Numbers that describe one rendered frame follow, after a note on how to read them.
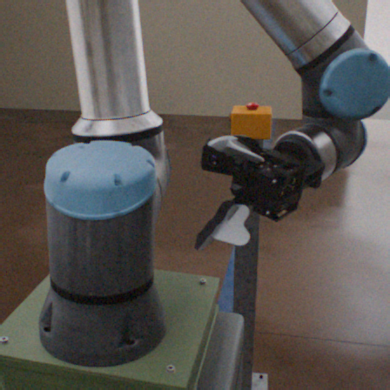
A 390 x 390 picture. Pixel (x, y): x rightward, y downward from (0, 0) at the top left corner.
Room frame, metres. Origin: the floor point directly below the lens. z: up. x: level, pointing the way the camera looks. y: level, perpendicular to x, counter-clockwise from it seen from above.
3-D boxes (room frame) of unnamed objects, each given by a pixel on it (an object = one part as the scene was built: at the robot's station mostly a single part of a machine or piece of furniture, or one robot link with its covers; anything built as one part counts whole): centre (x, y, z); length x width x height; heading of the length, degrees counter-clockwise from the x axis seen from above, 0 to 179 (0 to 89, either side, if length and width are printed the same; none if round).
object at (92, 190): (0.68, 0.13, 1.11); 0.17 x 0.15 x 0.18; 177
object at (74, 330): (0.67, 0.14, 0.98); 0.19 x 0.19 x 0.10
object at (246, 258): (1.59, -0.18, 0.54); 0.20 x 0.20 x 1.09; 83
